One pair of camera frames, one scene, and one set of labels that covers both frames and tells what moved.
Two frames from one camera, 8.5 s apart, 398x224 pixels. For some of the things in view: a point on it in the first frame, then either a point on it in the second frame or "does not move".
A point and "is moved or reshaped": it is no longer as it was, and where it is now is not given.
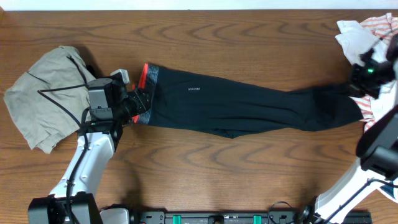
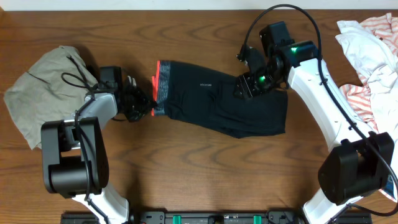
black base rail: (179, 217) does not move
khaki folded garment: (47, 102) does not move
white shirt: (359, 41) does not move
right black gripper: (355, 85) to (248, 88)
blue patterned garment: (388, 189) does not move
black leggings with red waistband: (231, 107) is moved or reshaped
